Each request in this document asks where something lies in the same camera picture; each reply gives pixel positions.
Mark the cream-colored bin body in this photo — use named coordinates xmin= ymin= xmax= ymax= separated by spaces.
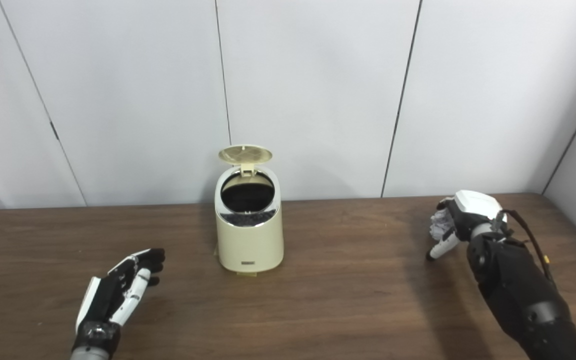
xmin=214 ymin=165 xmax=285 ymax=274

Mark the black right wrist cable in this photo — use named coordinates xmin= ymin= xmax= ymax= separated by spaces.
xmin=493 ymin=209 xmax=554 ymax=283

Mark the cream round bin lid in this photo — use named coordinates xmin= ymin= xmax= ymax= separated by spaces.
xmin=218 ymin=144 xmax=274 ymax=177

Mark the black bin liner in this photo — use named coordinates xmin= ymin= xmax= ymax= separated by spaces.
xmin=221 ymin=172 xmax=276 ymax=226

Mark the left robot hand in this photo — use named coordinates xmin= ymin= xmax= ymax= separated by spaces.
xmin=71 ymin=248 xmax=166 ymax=353

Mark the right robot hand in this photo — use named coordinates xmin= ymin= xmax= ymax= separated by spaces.
xmin=426 ymin=190 xmax=509 ymax=261

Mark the white paper ball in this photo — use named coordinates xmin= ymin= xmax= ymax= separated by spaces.
xmin=429 ymin=207 xmax=451 ymax=243

